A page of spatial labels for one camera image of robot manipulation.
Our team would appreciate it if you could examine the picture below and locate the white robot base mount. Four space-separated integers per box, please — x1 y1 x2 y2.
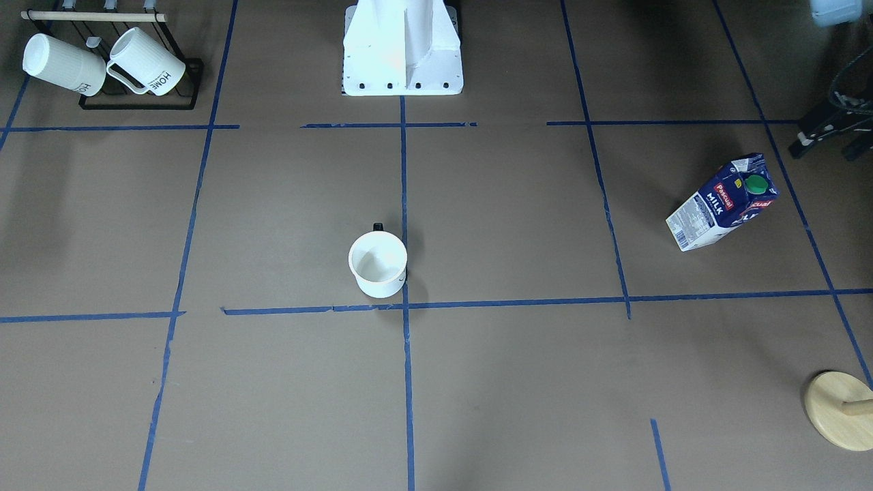
341 1 464 97

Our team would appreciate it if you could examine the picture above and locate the white HOME mug with handle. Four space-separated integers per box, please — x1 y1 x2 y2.
106 27 186 96

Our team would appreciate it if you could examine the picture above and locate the white ribbed mug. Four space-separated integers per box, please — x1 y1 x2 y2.
22 33 106 97

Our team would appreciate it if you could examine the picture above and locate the round wooden stand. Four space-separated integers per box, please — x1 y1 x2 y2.
803 371 872 451

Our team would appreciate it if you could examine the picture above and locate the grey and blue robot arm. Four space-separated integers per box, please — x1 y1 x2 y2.
788 1 872 162

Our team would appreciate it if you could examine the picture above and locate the white smiley face cup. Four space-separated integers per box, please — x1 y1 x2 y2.
347 222 408 299

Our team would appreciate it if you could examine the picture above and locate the blue Pascual milk carton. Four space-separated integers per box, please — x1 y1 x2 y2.
665 153 780 252

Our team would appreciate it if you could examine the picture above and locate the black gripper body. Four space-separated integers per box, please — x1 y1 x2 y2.
789 96 872 162

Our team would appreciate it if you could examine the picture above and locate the black wire mug rack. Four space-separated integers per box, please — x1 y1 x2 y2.
20 1 205 110

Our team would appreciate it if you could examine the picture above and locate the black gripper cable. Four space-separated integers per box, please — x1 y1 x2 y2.
828 45 873 110

